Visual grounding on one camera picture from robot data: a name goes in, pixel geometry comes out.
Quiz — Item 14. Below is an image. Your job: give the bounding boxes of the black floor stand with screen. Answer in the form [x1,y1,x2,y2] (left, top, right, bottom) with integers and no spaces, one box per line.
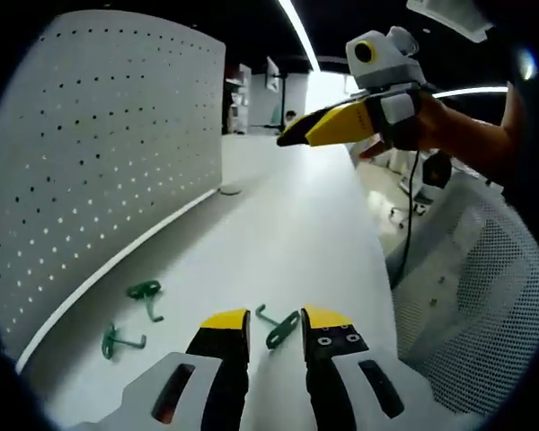
[264,56,291,134]

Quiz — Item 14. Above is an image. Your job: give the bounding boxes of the office chair with wheeled base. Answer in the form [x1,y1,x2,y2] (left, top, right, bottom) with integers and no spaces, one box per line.
[389,150,454,231]

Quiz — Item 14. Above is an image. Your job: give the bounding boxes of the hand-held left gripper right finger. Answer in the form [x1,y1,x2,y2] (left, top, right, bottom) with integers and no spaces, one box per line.
[300,303,437,431]

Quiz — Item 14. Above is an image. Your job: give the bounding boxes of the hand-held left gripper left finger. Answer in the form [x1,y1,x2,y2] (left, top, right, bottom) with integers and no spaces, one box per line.
[93,307,252,431]

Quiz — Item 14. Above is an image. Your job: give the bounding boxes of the green metal hook assembly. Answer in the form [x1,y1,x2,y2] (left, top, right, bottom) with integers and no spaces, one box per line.
[125,280,165,323]
[101,322,147,360]
[254,304,302,351]

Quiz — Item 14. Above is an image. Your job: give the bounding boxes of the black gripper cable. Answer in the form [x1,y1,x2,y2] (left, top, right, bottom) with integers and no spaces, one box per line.
[388,147,422,288]

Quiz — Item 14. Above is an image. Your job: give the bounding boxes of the white chest-worn device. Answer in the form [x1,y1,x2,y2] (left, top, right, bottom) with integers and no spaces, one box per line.
[406,0,495,44]

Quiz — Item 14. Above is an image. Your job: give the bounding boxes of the white mesh office chair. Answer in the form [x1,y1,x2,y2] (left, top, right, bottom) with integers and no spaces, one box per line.
[385,172,539,418]

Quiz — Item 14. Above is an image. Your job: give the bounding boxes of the person's dark shirt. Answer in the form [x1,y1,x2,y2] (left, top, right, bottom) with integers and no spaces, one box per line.
[489,0,539,212]

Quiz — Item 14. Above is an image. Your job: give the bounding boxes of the ceiling light strip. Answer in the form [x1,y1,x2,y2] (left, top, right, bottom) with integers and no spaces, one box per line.
[430,84,509,101]
[276,0,323,73]

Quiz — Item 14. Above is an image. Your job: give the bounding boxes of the white shelving unit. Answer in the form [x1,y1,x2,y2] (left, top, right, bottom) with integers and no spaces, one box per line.
[224,62,252,136]

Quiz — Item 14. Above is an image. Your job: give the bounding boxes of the person's right hand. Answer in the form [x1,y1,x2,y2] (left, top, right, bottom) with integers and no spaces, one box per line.
[416,93,459,154]

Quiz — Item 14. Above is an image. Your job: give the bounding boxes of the white perforated mounting plate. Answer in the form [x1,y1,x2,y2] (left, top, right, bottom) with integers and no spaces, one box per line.
[0,8,243,374]

